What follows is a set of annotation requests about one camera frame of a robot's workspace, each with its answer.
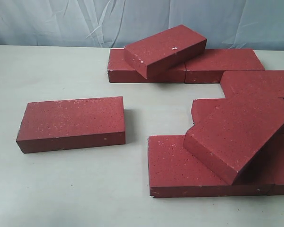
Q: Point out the large red brick front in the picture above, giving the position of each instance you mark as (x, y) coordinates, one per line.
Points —
(229, 137)

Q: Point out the lone red brick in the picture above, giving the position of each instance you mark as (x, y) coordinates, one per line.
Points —
(72, 124)

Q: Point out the back left base brick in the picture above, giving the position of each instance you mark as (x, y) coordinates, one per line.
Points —
(120, 72)

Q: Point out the base brick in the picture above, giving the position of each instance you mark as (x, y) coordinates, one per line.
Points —
(120, 72)
(210, 66)
(275, 164)
(174, 172)

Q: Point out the tilted red brick back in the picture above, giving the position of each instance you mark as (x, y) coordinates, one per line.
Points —
(155, 54)

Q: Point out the front left base brick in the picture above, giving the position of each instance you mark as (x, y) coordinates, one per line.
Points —
(174, 172)

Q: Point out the back right base brick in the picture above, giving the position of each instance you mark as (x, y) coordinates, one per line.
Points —
(210, 66)

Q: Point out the right middle red brick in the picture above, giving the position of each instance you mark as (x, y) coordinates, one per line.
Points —
(272, 81)

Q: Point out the middle red brick under tilted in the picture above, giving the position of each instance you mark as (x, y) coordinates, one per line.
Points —
(203, 107)

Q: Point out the front right base brick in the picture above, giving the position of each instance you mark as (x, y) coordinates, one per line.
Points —
(275, 164)

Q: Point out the white backdrop curtain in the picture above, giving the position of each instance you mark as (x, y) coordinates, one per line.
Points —
(256, 24)

